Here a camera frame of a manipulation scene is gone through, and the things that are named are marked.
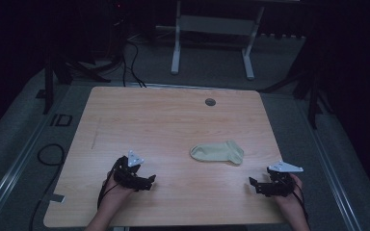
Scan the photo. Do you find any black metal stand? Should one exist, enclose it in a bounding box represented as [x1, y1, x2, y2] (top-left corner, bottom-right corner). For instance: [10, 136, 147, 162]
[259, 32, 335, 130]
[35, 47, 112, 116]

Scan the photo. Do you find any pale yellow sock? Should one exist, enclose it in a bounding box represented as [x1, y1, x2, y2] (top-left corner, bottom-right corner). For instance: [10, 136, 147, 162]
[189, 140, 245, 167]

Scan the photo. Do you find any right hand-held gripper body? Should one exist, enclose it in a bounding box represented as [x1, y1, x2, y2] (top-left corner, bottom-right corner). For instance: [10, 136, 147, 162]
[266, 160, 304, 197]

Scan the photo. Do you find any black floor cable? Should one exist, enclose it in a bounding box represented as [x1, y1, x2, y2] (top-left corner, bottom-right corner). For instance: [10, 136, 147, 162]
[121, 38, 147, 89]

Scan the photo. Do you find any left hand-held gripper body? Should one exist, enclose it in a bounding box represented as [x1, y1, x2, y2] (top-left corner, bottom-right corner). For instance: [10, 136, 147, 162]
[111, 149, 145, 191]

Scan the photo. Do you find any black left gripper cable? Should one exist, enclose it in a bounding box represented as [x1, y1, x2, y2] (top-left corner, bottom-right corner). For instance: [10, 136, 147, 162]
[96, 162, 123, 210]

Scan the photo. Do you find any person's left hand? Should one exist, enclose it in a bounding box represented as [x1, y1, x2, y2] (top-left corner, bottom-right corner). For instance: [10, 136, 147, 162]
[101, 171, 137, 208]

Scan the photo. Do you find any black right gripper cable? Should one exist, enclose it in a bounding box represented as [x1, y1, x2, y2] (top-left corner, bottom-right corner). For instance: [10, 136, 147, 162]
[289, 181, 311, 224]

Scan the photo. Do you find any person's right hand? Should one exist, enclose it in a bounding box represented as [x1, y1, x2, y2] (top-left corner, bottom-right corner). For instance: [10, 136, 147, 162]
[271, 172, 304, 211]

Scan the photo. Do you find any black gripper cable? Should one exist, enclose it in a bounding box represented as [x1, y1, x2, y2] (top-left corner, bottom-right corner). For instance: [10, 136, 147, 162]
[96, 162, 123, 210]
[289, 181, 311, 224]

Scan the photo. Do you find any white desk frame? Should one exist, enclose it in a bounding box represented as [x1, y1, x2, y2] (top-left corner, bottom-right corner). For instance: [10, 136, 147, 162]
[171, 0, 302, 81]

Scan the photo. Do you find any grey metal floor rail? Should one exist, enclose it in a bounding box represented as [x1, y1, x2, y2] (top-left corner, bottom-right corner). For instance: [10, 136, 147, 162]
[295, 99, 364, 231]
[0, 109, 56, 227]

